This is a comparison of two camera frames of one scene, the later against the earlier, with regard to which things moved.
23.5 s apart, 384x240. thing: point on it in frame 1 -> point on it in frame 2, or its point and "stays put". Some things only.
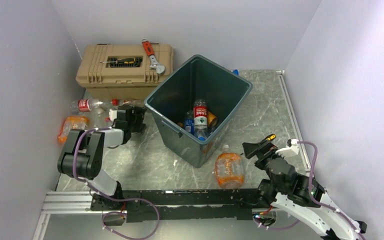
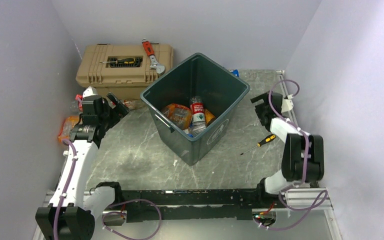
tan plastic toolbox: [121, 71] stays put
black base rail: [160, 205] stays put
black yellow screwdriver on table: [271, 137] stays put
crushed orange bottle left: [72, 122] stays put
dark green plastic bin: [222, 91] stays put
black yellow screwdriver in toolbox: [123, 61] stays put
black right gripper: [263, 147] -> [259, 107]
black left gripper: [138, 113] -> [120, 110]
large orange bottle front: [229, 169] -> [181, 116]
